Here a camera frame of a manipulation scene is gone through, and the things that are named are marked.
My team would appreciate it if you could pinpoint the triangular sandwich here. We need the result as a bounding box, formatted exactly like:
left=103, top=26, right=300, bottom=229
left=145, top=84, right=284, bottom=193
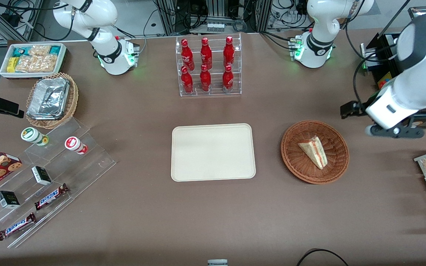
left=298, top=136, right=327, bottom=170

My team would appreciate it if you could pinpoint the aluminium foil tray stack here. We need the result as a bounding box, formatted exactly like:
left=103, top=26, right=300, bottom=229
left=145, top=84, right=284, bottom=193
left=27, top=77, right=70, bottom=120

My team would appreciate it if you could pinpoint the light wicker basket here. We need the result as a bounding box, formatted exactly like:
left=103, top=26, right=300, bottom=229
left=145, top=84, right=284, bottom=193
left=25, top=72, right=79, bottom=129

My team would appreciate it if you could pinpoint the round brown wicker basket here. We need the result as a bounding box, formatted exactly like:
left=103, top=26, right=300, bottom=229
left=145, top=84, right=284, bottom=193
left=281, top=120, right=350, bottom=184

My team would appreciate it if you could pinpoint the beige rectangular tray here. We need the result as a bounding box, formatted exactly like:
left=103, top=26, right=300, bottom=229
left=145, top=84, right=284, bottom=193
left=171, top=123, right=257, bottom=183

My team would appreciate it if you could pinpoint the white plastic snack tub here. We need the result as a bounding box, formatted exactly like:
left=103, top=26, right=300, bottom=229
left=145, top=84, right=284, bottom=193
left=0, top=43, right=68, bottom=80

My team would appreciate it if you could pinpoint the green lid drink cup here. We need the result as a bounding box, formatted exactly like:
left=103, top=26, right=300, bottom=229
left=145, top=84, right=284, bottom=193
left=21, top=127, right=49, bottom=147

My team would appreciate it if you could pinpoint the clear cracker pack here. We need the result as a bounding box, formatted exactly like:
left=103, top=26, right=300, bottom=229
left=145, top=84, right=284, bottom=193
left=34, top=55, right=58, bottom=73
left=28, top=45, right=51, bottom=57
left=16, top=55, right=36, bottom=73

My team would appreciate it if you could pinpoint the silver metal control box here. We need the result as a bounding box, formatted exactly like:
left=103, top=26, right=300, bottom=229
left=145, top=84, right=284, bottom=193
left=360, top=42, right=380, bottom=71

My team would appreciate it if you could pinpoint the black food warmer cabinet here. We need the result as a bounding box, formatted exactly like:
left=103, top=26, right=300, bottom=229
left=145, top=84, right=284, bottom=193
left=361, top=7, right=426, bottom=130

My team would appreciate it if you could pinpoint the small black box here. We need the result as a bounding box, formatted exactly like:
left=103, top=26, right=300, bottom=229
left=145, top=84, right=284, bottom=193
left=0, top=190, right=21, bottom=209
left=31, top=166, right=52, bottom=186

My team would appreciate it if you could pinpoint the red lid drink cup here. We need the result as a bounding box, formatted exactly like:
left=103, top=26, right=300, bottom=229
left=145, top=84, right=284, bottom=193
left=64, top=136, right=88, bottom=155

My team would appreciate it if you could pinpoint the Snickers chocolate bar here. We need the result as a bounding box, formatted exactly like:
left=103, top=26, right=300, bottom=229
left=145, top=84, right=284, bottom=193
left=0, top=212, right=37, bottom=241
left=34, top=183, right=69, bottom=211

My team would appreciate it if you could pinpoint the clear acrylic stepped shelf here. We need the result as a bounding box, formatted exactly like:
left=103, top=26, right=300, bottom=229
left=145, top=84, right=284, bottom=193
left=0, top=117, right=117, bottom=249

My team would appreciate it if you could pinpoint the red cola bottle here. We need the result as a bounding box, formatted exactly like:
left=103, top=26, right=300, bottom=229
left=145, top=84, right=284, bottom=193
left=223, top=36, right=235, bottom=69
left=222, top=65, right=234, bottom=91
left=200, top=64, right=212, bottom=92
left=181, top=39, right=195, bottom=71
left=181, top=66, right=194, bottom=93
left=200, top=37, right=213, bottom=70

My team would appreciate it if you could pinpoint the clear acrylic bottle rack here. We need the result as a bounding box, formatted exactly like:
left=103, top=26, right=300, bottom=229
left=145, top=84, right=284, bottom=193
left=175, top=33, right=242, bottom=98

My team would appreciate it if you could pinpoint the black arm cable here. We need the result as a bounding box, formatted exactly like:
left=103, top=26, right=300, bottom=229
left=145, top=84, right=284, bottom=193
left=353, top=44, right=400, bottom=111

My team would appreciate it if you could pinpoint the black floor cable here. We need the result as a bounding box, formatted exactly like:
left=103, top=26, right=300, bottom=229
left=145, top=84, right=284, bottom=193
left=296, top=248, right=348, bottom=266

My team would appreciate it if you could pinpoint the aluminium frame structure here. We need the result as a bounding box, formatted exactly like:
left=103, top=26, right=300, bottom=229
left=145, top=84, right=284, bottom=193
left=154, top=0, right=274, bottom=36

